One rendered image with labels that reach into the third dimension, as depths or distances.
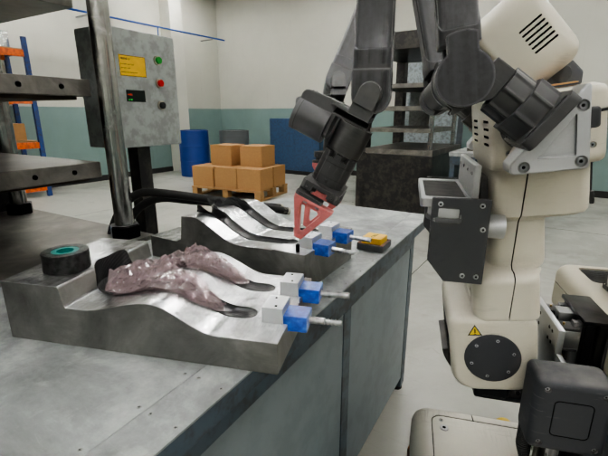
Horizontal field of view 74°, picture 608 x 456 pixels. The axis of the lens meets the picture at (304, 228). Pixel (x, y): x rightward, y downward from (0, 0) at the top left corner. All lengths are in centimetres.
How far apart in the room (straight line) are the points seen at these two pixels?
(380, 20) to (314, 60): 802
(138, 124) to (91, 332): 100
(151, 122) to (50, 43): 650
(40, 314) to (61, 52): 745
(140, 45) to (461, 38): 127
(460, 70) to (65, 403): 71
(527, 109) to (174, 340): 62
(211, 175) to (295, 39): 393
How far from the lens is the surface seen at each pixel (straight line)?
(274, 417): 92
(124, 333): 75
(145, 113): 166
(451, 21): 65
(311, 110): 65
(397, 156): 498
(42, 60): 803
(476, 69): 62
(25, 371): 80
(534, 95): 64
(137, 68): 166
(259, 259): 96
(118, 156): 143
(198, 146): 817
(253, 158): 595
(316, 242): 93
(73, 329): 82
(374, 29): 65
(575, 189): 86
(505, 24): 80
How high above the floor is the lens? 119
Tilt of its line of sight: 16 degrees down
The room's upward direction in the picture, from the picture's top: straight up
